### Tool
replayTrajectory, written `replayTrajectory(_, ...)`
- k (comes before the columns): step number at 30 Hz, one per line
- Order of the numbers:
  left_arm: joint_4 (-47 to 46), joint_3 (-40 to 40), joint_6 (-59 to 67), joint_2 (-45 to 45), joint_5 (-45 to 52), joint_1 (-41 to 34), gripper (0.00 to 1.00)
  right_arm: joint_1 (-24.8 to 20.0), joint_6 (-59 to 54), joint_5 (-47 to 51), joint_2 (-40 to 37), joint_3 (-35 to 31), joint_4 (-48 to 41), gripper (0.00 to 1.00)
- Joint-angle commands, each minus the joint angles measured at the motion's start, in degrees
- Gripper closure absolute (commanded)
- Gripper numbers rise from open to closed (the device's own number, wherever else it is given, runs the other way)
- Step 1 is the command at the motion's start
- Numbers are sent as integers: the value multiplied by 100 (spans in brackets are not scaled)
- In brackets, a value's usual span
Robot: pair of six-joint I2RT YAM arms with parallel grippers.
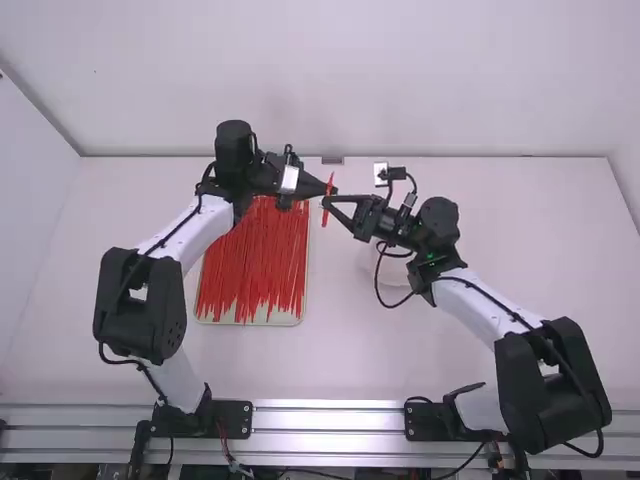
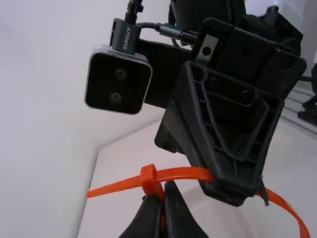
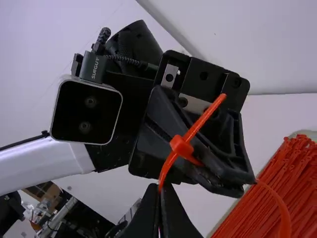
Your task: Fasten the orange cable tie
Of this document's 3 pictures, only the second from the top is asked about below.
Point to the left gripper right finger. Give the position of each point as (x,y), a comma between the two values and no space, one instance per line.
(178,218)

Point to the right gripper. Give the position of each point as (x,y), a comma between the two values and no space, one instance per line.
(247,62)

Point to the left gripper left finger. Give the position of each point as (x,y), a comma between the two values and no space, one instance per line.
(148,218)

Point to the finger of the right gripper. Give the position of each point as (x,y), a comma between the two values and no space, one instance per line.
(166,138)

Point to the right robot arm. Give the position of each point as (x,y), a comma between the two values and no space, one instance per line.
(205,7)

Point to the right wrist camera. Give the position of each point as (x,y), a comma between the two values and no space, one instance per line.
(116,84)

